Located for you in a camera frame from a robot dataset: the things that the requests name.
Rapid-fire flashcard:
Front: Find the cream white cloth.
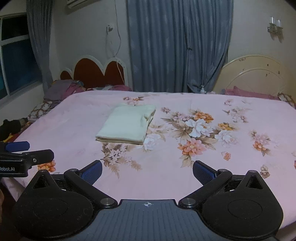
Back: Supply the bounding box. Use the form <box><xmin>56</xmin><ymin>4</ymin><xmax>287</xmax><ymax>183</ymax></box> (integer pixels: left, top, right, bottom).
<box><xmin>96</xmin><ymin>104</ymin><xmax>156</xmax><ymax>145</ymax></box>

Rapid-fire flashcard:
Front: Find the pile of mixed clothes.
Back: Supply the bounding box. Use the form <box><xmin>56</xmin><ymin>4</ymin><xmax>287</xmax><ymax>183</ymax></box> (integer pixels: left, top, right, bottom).
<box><xmin>43</xmin><ymin>80</ymin><xmax>131</xmax><ymax>108</ymax></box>

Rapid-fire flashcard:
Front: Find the pink floral bed sheet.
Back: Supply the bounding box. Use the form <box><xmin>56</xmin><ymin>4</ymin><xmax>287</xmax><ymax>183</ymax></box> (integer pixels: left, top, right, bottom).
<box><xmin>2</xmin><ymin>90</ymin><xmax>295</xmax><ymax>226</ymax></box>

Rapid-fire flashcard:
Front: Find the white pump bottle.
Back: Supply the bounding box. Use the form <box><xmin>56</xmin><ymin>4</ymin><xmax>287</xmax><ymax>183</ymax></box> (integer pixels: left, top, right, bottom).
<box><xmin>200</xmin><ymin>85</ymin><xmax>206</xmax><ymax>94</ymax></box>

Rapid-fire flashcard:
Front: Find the pink pillow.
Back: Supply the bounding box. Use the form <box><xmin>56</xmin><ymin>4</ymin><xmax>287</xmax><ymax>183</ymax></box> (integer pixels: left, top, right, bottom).
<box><xmin>222</xmin><ymin>86</ymin><xmax>278</xmax><ymax>100</ymax></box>

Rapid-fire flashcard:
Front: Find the red heart-shaped headboard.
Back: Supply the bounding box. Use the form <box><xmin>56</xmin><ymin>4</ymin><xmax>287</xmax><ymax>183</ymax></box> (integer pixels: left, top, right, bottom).
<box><xmin>60</xmin><ymin>55</ymin><xmax>128</xmax><ymax>89</ymax></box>

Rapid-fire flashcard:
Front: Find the patterned pillow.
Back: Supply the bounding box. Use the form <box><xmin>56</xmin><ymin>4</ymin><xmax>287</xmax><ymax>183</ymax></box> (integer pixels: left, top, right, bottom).
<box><xmin>277</xmin><ymin>93</ymin><xmax>296</xmax><ymax>109</ymax></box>

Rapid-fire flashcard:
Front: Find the cream arched headboard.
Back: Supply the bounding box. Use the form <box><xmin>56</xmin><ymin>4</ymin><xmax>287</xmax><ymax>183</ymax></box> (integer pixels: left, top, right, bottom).
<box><xmin>213</xmin><ymin>55</ymin><xmax>295</xmax><ymax>95</ymax></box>

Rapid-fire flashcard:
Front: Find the left side grey curtain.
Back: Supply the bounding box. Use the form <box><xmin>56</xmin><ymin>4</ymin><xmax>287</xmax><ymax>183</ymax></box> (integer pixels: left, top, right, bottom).
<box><xmin>26</xmin><ymin>0</ymin><xmax>53</xmax><ymax>92</ymax></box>

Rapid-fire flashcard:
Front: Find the blue grey curtain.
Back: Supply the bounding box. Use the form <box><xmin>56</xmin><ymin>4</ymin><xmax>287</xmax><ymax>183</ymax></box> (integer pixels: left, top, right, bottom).
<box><xmin>126</xmin><ymin>1</ymin><xmax>234</xmax><ymax>93</ymax></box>

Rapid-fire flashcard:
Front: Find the white air conditioner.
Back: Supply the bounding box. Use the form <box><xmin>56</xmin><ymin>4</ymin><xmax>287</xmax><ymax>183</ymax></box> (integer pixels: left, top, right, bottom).
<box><xmin>66</xmin><ymin>0</ymin><xmax>87</xmax><ymax>9</ymax></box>

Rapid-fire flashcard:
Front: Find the window with white frame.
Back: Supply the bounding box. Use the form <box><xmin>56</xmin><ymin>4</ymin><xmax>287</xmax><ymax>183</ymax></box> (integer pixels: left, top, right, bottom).
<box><xmin>1</xmin><ymin>13</ymin><xmax>42</xmax><ymax>99</ymax></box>

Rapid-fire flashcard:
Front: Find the white charger cable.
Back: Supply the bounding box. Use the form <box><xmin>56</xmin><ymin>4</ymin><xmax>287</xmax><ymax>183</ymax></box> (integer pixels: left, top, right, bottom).
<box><xmin>105</xmin><ymin>0</ymin><xmax>123</xmax><ymax>80</ymax></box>

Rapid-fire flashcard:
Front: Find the crystal wall lamp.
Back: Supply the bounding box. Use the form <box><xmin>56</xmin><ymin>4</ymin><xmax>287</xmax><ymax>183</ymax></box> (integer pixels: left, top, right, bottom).
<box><xmin>267</xmin><ymin>16</ymin><xmax>283</xmax><ymax>42</ymax></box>

